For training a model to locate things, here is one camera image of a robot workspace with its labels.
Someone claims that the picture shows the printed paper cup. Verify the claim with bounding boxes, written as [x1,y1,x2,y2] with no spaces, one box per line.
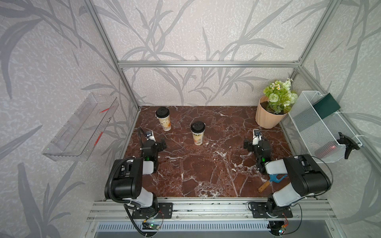
[192,132,204,145]
[158,116,171,131]

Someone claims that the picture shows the black plastic cup lid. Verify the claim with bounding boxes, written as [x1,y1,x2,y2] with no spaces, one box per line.
[156,107,170,119]

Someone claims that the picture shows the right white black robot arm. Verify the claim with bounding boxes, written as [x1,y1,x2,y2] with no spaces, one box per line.
[243,139,333,213]

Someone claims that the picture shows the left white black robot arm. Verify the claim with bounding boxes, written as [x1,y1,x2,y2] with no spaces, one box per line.
[104,139,167,212]

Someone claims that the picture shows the pink flower pot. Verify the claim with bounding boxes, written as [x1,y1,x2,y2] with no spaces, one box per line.
[255,96,288,129]

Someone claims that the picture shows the green white artificial flowers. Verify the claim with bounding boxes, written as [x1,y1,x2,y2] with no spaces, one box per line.
[264,78,298,115]

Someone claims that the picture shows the dark green card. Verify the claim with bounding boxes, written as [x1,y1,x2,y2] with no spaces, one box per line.
[313,93,341,119]

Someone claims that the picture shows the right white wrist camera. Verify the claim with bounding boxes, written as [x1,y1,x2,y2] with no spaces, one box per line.
[252,130,262,145]

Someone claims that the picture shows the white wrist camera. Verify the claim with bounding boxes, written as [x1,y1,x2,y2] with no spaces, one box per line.
[252,130,262,145]
[145,130,156,141]

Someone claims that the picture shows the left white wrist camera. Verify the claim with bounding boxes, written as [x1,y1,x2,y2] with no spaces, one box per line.
[145,130,156,141]

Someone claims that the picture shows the blue garden fork wooden handle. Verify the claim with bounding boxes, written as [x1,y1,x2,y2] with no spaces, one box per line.
[258,174,287,193]

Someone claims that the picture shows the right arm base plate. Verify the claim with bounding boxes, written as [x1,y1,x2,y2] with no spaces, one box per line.
[248,200,293,219]

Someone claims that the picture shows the white wire mesh basket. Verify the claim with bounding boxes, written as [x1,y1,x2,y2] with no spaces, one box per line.
[289,91,362,163]

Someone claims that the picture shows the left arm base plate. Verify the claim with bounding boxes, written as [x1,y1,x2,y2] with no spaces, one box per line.
[132,202,173,219]

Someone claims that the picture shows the clear acrylic wall shelf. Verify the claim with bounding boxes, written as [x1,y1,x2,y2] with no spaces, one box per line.
[42,93,120,162]

